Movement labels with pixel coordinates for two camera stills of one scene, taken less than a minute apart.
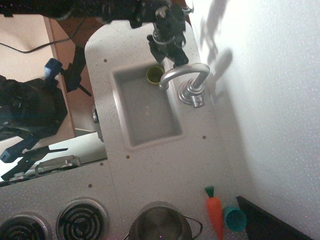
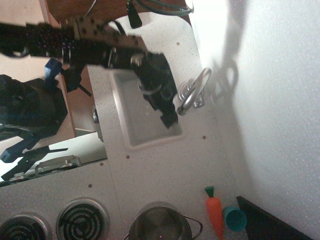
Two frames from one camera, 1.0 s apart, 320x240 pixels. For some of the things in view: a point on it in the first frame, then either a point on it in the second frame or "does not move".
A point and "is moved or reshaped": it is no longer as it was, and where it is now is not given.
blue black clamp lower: (21, 152) does not move
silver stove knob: (96, 120) does not move
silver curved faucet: (190, 92) is moved or reshaped
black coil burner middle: (82, 218) does not move
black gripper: (169, 26) → (156, 84)
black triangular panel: (261, 225) does not move
